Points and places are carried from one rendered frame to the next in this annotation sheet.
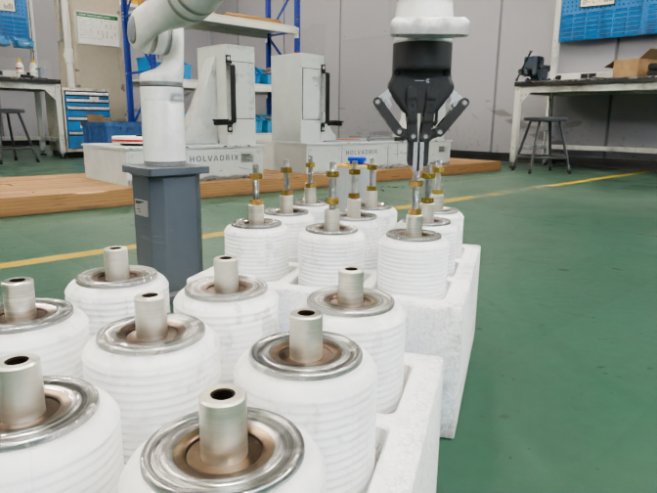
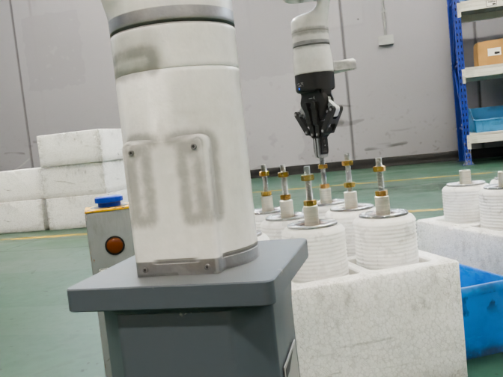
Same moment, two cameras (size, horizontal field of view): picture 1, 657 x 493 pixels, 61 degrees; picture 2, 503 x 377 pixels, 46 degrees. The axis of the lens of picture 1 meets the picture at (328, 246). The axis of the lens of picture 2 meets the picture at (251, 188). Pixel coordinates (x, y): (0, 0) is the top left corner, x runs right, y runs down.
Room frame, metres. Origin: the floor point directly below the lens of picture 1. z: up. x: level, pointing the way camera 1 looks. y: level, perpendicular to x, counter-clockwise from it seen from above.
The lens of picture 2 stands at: (1.48, 0.78, 0.39)
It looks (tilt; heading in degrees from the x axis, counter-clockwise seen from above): 5 degrees down; 238
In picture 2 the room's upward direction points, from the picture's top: 6 degrees counter-clockwise
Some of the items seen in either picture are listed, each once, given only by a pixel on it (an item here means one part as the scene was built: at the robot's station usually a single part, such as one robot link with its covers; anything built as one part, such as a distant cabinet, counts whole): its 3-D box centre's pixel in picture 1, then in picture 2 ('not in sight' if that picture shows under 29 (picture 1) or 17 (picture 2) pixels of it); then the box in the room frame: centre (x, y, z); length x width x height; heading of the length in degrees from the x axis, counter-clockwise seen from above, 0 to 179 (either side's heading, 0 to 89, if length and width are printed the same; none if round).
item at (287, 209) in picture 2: (354, 208); (287, 209); (0.90, -0.04, 0.26); 0.02 x 0.02 x 0.03
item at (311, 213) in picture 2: (286, 204); (311, 216); (0.94, 0.07, 0.26); 0.02 x 0.02 x 0.03
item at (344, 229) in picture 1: (331, 229); (351, 208); (0.79, 0.00, 0.25); 0.08 x 0.08 x 0.01
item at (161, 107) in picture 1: (163, 126); (186, 149); (1.28, 0.37, 0.39); 0.09 x 0.09 x 0.17; 43
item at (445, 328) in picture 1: (351, 311); (296, 310); (0.90, -0.04, 0.09); 0.39 x 0.39 x 0.18; 72
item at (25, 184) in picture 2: not in sight; (32, 182); (0.67, -3.01, 0.27); 0.39 x 0.39 x 0.18; 45
